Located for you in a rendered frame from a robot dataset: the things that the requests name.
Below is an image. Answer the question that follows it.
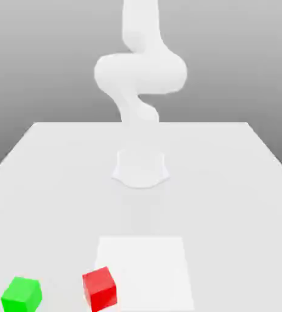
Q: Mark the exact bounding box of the small green cube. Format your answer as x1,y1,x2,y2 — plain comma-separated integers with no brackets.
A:
0,275,43,312

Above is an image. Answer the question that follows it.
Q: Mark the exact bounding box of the small red cube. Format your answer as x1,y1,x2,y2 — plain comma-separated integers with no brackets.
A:
82,266,118,312

